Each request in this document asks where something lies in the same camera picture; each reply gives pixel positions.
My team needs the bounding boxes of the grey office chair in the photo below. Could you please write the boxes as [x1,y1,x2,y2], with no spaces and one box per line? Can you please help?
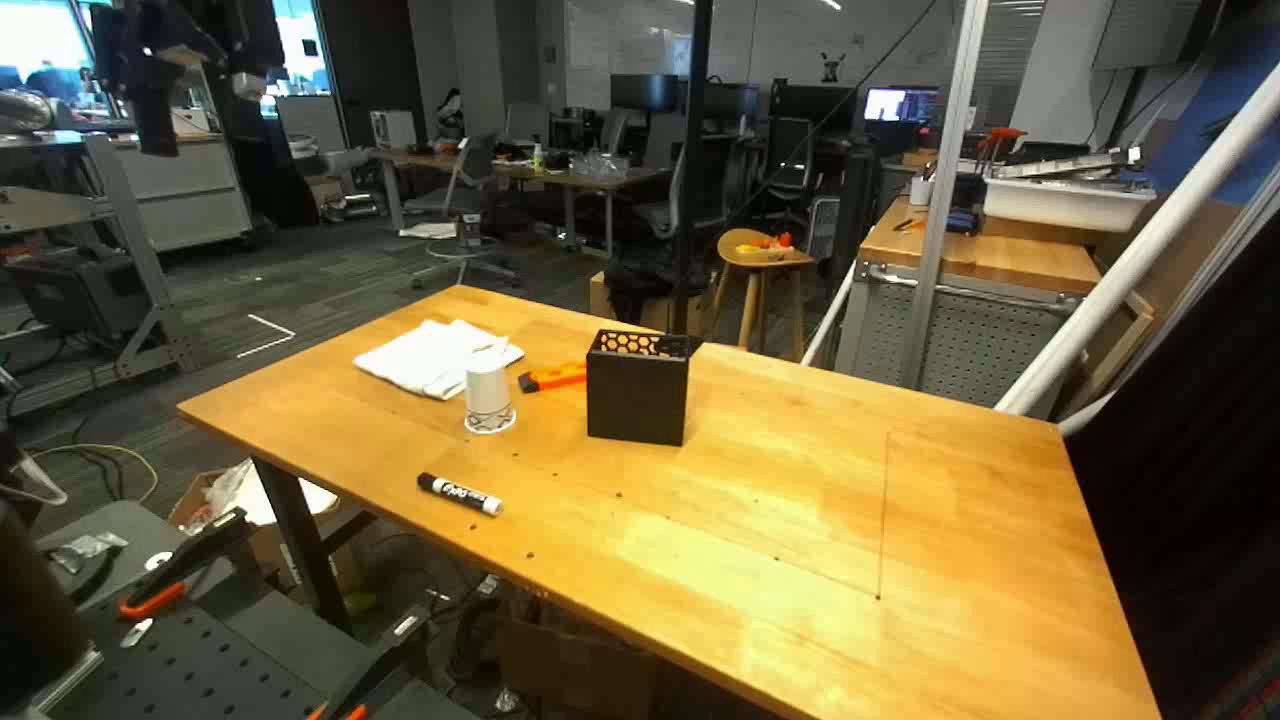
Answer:
[406,133,527,292]

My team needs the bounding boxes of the grey metal shelf rack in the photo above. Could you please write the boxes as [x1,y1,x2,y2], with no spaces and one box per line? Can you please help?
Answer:
[0,124,193,421]

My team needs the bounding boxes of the white paper cup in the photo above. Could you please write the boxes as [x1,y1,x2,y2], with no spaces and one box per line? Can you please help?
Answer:
[461,341,521,438]

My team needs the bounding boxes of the lit computer monitor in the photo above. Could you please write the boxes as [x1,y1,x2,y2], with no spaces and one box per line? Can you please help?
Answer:
[860,85,946,128]

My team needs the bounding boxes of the blue wall panel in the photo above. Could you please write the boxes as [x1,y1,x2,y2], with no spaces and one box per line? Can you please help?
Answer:
[1142,0,1280,205]

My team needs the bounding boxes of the white drawer cabinet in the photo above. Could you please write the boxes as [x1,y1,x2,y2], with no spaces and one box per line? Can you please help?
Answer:
[112,133,257,256]

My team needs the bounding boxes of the white terry towel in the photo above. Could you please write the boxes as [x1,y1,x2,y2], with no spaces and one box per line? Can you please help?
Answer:
[354,315,527,405]

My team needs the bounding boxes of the striped backdrop curtain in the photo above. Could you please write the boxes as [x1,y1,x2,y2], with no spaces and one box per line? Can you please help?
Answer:
[1063,213,1280,720]

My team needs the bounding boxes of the person in dark clothes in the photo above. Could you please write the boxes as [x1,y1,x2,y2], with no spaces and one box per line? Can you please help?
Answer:
[89,0,326,232]

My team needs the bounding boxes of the white tripod pole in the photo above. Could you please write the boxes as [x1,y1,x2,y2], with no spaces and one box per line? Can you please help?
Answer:
[903,0,997,391]
[796,256,866,373]
[997,58,1280,421]

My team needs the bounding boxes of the black vertical stand pole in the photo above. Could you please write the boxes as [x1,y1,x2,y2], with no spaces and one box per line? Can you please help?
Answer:
[674,0,721,336]

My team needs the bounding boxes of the round wooden stool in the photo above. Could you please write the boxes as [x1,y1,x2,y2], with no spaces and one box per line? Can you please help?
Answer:
[714,225,820,359]

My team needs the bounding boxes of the wooden top workbench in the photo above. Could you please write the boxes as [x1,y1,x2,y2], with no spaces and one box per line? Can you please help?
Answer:
[835,197,1156,412]

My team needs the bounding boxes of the orange and yellow toy pieces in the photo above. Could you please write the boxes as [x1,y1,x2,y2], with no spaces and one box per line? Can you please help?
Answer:
[734,232,802,261]

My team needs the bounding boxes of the black perforated box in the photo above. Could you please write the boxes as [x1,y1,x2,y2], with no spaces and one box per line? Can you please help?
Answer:
[583,324,710,448]

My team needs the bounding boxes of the black marker pen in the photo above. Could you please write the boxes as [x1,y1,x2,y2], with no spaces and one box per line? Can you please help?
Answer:
[414,468,508,518]

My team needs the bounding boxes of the wooden office desk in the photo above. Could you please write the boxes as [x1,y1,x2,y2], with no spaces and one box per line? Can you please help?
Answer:
[376,138,674,265]

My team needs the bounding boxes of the black office chair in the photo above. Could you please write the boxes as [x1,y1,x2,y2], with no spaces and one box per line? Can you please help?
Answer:
[761,115,820,205]

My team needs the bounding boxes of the orange handled bar clamp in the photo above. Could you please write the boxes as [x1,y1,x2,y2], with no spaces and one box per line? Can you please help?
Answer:
[118,508,260,627]

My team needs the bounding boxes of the grey perforated metal plate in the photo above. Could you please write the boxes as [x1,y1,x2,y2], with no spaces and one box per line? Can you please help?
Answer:
[37,583,494,720]

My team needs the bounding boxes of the white tray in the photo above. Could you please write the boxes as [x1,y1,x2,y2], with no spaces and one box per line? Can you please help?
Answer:
[981,144,1161,236]

